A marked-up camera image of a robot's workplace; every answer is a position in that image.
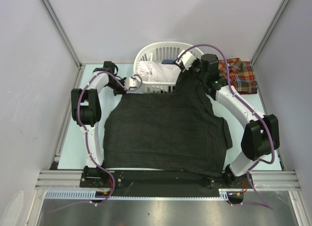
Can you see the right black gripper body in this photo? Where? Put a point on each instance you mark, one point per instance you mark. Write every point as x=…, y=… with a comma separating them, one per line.
x=196, y=69

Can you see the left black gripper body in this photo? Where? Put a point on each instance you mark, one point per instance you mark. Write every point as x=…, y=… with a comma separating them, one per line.
x=117, y=88

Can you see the dark striped long sleeve shirt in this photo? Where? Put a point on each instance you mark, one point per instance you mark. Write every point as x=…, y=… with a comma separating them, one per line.
x=173, y=131

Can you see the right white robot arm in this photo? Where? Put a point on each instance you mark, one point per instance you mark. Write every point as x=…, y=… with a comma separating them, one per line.
x=261, y=132

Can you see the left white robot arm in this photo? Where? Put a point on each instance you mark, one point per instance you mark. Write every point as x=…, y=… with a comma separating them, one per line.
x=86, y=108

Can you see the blue garment in basket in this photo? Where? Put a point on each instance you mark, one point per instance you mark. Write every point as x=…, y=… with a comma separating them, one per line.
x=168, y=62

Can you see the white shirt in basket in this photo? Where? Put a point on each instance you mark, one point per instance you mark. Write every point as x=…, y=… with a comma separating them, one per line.
x=157, y=72

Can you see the red plaid folded shirt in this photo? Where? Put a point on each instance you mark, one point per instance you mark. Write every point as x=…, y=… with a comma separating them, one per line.
x=242, y=76

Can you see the white plastic laundry basket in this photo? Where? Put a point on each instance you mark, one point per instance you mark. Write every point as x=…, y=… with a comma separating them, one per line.
x=157, y=52

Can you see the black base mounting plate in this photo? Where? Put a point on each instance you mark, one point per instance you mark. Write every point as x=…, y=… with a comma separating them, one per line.
x=158, y=183

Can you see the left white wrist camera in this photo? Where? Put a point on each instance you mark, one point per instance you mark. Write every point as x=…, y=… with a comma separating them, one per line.
x=131, y=84

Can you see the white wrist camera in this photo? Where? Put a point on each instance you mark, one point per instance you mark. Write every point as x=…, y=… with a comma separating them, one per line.
x=184, y=61
x=131, y=84

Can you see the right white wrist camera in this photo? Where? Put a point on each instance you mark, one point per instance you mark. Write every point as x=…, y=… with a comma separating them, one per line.
x=184, y=61

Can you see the white slotted cable duct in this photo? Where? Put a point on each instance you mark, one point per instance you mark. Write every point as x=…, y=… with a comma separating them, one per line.
x=99, y=196

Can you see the right aluminium corner post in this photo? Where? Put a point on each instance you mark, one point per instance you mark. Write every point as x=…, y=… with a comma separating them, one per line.
x=276, y=18

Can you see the aluminium corner post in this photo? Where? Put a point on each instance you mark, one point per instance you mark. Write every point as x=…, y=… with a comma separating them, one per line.
x=276, y=18
x=61, y=32

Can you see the left aluminium corner post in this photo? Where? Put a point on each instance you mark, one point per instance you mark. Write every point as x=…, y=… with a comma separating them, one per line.
x=61, y=32

